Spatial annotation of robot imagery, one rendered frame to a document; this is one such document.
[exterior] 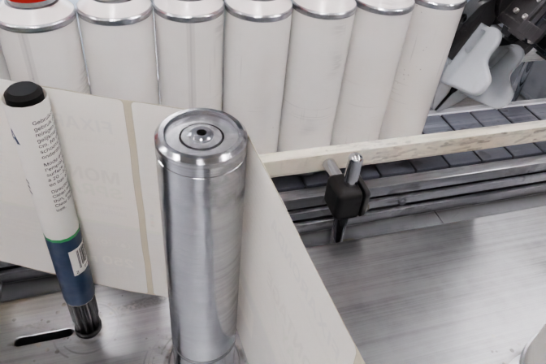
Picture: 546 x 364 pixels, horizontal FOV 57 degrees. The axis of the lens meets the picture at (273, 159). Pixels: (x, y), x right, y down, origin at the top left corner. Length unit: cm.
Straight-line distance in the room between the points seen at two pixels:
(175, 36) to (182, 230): 19
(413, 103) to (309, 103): 11
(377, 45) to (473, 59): 11
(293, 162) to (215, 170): 25
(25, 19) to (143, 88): 9
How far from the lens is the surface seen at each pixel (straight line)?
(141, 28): 37
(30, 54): 37
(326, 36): 39
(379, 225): 52
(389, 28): 42
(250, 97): 40
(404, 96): 48
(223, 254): 23
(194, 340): 29
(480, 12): 49
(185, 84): 39
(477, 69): 49
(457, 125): 60
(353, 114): 46
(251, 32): 38
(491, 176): 56
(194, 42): 37
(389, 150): 48
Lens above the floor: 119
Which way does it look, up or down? 40 degrees down
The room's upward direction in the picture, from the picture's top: 6 degrees clockwise
